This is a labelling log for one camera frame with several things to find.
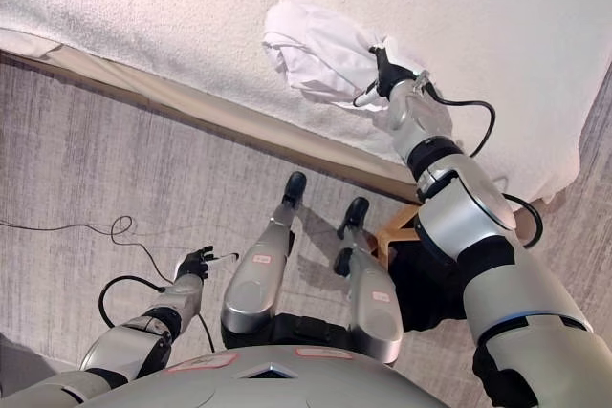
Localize robot right hand black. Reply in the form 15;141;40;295
352;43;418;108

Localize robot left hand black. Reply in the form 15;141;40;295
174;245;240;280

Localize white clothes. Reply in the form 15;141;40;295
261;0;399;112

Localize robot left leg silver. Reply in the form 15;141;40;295
220;170;309;335

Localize robot torso silver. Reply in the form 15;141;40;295
79;311;451;408

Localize grey striped rug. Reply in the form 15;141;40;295
0;52;612;408

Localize white fluffy blanket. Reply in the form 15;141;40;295
0;0;612;204

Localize beige duvet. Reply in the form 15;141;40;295
0;27;418;185

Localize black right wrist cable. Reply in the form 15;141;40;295
419;76;545;250

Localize thin black floor cable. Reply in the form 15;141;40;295
0;215;179;286

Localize black fabric basket wooden frame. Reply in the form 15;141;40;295
375;202;470;333

